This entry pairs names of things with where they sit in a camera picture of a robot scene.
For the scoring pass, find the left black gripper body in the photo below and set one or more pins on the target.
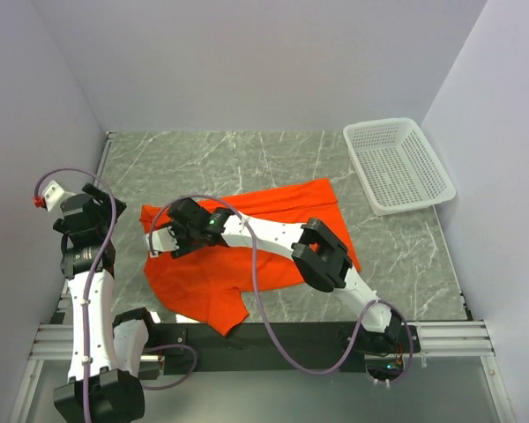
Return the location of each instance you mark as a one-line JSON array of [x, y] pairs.
[[104, 201]]

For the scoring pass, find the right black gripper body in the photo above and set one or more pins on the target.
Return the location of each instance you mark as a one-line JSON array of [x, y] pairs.
[[182, 235]]

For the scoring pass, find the orange t shirt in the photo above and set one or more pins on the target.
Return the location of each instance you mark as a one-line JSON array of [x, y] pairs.
[[207, 285]]

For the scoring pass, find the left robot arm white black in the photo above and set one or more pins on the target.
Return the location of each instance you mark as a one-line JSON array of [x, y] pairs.
[[102, 382]]

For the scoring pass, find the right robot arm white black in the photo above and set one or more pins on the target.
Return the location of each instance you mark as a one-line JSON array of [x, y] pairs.
[[319, 255]]

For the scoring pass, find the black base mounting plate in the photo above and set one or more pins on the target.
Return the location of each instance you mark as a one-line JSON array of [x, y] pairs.
[[248, 347]]

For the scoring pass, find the white plastic mesh basket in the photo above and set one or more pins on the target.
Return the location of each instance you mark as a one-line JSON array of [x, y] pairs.
[[397, 167]]

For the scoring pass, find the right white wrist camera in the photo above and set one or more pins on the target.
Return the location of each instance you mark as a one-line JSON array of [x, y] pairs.
[[160, 241]]

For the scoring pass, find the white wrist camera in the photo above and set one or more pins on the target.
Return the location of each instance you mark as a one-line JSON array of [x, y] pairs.
[[52, 196], [160, 241]]

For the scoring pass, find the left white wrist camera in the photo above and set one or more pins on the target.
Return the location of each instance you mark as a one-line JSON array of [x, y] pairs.
[[52, 196]]

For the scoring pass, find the aluminium rail frame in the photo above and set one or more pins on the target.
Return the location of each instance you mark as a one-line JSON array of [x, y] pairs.
[[404, 255]]

